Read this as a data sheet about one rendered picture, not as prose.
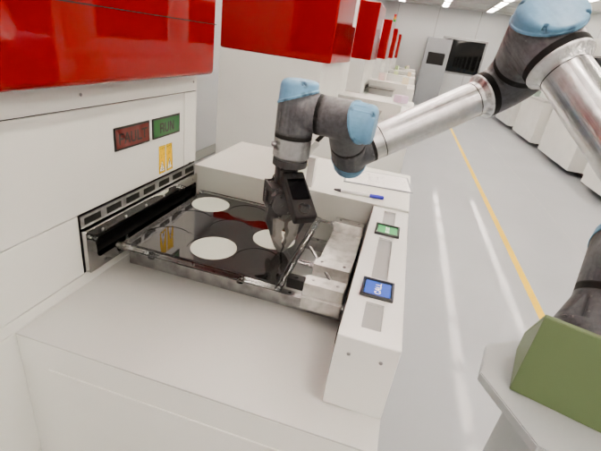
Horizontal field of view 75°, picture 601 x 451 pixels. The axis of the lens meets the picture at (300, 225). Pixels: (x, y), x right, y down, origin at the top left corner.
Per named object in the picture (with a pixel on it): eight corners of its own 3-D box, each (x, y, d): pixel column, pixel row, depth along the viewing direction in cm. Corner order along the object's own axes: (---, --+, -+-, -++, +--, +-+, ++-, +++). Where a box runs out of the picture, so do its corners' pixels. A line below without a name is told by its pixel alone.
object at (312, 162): (292, 183, 111) (297, 137, 105) (295, 180, 115) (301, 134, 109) (312, 188, 110) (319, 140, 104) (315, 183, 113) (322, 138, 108)
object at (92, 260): (83, 271, 81) (79, 230, 77) (191, 201, 120) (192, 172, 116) (90, 274, 80) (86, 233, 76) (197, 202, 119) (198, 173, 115)
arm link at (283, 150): (317, 143, 77) (277, 141, 74) (313, 165, 79) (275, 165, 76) (304, 133, 83) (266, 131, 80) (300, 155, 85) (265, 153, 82)
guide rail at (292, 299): (130, 262, 91) (129, 251, 89) (135, 259, 92) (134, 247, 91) (340, 321, 82) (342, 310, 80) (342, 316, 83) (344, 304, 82)
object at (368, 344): (321, 402, 63) (336, 334, 57) (363, 251, 112) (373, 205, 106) (380, 421, 61) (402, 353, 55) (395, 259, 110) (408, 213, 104)
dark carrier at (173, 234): (122, 243, 83) (122, 242, 83) (200, 193, 114) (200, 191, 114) (275, 285, 77) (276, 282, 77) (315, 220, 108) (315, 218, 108)
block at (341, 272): (311, 274, 85) (313, 262, 84) (315, 267, 88) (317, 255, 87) (347, 284, 84) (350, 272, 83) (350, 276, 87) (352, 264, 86)
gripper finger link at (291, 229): (287, 241, 93) (292, 205, 89) (295, 253, 88) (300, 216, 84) (275, 242, 92) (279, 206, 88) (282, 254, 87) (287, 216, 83)
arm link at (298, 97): (317, 84, 69) (273, 76, 71) (308, 145, 74) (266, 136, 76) (329, 82, 76) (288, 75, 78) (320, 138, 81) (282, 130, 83)
